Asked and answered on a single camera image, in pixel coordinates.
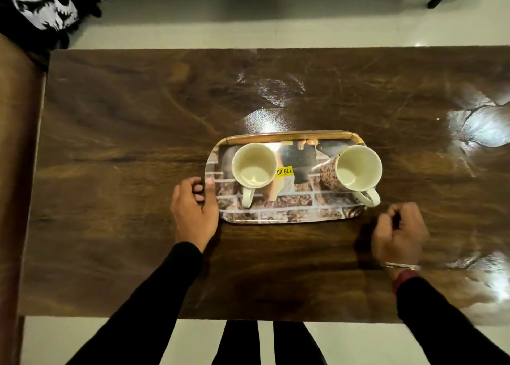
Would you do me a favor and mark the black and white cloth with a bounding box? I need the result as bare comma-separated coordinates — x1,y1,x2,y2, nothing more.
0,0,107,51

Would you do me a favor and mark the silver bracelet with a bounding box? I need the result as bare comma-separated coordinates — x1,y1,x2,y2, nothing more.
380,262,422,272

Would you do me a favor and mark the red wrist band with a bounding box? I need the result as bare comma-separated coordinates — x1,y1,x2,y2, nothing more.
391,270,421,294

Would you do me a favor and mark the floral print cream mug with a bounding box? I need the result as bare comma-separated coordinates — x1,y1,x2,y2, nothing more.
319,144,383,208

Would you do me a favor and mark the person's left hand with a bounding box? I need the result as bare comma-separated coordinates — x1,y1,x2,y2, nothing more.
171,177,219,254

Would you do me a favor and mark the person's right leg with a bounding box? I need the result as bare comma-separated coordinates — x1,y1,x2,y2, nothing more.
273,322,328,365

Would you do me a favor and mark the person's right forearm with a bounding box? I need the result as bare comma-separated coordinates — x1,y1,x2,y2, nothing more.
386,268,510,365

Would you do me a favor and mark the brick print serving tray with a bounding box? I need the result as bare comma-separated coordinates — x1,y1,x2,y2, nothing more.
204,130,368,224

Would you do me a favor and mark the person's right hand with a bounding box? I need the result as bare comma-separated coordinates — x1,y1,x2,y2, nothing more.
371,202,430,270

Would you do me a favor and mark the person's left forearm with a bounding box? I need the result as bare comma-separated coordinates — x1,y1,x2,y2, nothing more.
66,241,204,365

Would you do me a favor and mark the person's left leg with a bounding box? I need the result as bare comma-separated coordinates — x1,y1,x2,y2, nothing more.
211,321,261,365

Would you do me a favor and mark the brown wooden furniture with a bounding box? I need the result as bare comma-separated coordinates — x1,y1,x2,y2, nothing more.
0,33,47,365

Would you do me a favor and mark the person's leg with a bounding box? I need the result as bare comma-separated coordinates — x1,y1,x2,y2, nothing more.
273,322,328,365
211,321,261,365

